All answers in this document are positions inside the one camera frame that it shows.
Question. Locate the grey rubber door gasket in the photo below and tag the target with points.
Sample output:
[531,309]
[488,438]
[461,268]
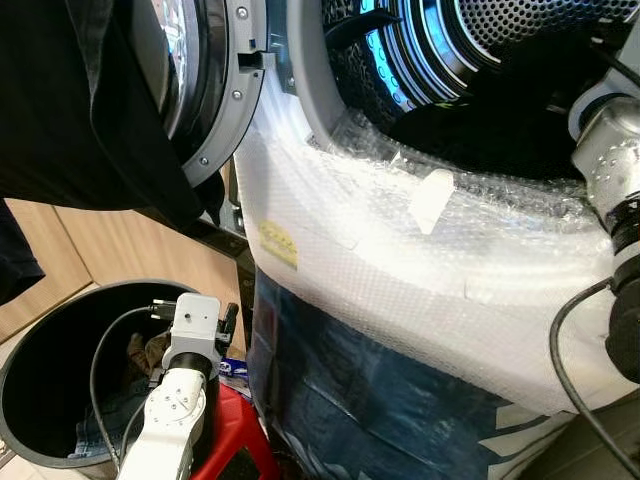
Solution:
[305,80]

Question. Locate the light wooden cabinet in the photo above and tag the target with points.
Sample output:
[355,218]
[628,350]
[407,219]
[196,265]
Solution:
[100,250]

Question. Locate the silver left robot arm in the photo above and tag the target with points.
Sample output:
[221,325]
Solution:
[170,410]

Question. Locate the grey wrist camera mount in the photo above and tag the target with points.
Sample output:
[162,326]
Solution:
[632,60]
[193,320]

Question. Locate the brown cloth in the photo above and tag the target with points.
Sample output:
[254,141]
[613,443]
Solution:
[147,352]

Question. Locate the red plastic stool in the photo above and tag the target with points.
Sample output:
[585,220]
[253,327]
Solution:
[235,430]

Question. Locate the blue white plastic package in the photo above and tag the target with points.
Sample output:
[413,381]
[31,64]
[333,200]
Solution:
[235,368]

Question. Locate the blue denim garment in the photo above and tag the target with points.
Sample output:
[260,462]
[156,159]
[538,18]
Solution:
[100,420]

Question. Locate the clear bubble wrap sheet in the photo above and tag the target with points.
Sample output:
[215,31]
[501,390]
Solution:
[400,280]

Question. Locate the black round laundry bin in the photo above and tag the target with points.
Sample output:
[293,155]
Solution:
[40,360]

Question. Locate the yellow sticker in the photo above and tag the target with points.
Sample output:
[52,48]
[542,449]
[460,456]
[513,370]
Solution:
[278,243]

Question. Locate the grey round washer door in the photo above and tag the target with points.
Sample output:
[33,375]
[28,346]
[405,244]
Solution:
[235,100]

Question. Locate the plain black hanging garment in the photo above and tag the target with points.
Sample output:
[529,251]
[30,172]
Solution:
[70,100]

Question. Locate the dark blue plastic film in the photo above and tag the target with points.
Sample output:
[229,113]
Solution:
[350,400]

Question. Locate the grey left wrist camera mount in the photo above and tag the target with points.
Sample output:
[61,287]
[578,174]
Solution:
[193,320]

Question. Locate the white tape piece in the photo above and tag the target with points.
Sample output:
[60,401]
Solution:
[432,200]

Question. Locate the black garment with yellow print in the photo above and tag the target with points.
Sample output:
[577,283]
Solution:
[480,130]

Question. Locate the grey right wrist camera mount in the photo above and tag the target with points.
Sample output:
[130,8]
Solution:
[632,60]

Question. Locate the white front-load washing machine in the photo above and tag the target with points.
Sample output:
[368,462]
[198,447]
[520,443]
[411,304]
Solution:
[560,20]

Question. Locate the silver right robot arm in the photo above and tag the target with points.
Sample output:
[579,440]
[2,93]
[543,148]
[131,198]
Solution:
[610,150]

